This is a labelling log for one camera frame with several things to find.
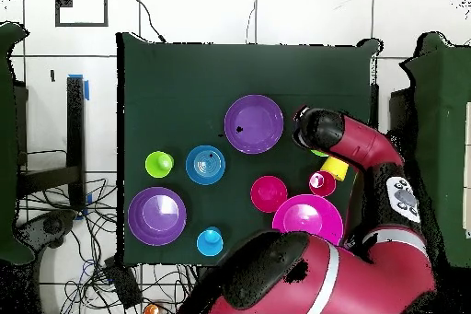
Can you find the green ribbed bowl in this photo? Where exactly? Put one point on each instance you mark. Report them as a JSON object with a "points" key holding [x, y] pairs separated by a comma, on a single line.
{"points": [[318, 153]]}

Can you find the large pink bowl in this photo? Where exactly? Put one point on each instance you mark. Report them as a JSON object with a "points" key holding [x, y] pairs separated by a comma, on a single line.
{"points": [[305, 218]]}

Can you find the yellow cup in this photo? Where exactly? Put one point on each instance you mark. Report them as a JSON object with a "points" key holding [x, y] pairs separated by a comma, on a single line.
{"points": [[335, 169]]}

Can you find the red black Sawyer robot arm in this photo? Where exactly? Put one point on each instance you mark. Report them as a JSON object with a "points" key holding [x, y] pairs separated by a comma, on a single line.
{"points": [[360, 144]]}

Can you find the blue bowl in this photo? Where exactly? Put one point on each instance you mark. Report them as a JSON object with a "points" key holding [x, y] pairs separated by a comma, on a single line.
{"points": [[205, 165]]}

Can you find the purple bowl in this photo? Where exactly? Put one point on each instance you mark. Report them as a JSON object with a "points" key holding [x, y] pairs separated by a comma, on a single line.
{"points": [[254, 124], [156, 216]]}

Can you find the red bowl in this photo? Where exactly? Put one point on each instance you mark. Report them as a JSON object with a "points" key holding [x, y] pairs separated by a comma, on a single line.
{"points": [[268, 194]]}

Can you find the green cup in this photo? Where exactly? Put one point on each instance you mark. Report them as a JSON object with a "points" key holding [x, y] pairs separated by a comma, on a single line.
{"points": [[159, 164]]}

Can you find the dark green table cloth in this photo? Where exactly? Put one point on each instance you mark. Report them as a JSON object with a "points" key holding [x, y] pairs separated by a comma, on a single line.
{"points": [[220, 71]]}

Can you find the blue cup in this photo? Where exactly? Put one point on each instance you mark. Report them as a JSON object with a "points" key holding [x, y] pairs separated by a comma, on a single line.
{"points": [[209, 242]]}

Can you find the red cup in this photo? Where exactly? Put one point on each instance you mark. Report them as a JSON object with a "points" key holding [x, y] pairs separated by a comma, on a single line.
{"points": [[323, 184]]}

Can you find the blue tape strip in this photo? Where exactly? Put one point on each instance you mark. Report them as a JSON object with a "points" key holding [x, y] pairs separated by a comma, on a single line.
{"points": [[86, 90]]}

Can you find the black power box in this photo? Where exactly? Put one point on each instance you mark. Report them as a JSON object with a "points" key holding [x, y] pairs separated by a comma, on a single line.
{"points": [[123, 284]]}

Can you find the small orange object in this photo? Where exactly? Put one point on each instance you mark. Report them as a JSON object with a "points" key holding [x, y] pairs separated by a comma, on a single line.
{"points": [[151, 310]]}

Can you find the black office chair base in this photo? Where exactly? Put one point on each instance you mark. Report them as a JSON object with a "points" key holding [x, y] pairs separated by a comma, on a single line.
{"points": [[48, 226]]}

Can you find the green covered side table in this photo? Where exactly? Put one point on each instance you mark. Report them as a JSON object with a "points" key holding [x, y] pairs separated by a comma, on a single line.
{"points": [[7, 144], [449, 126]]}

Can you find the black metal stand frame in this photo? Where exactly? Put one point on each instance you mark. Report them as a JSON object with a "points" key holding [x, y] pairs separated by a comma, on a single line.
{"points": [[374, 107], [75, 126]]}

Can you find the black square floor frame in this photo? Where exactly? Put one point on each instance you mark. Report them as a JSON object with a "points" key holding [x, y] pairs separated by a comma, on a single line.
{"points": [[81, 24]]}

